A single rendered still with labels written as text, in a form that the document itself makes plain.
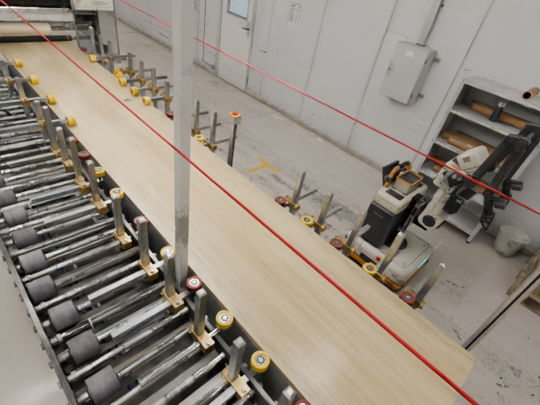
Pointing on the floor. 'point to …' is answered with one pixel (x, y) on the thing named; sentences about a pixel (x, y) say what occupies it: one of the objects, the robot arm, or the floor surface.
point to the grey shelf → (459, 107)
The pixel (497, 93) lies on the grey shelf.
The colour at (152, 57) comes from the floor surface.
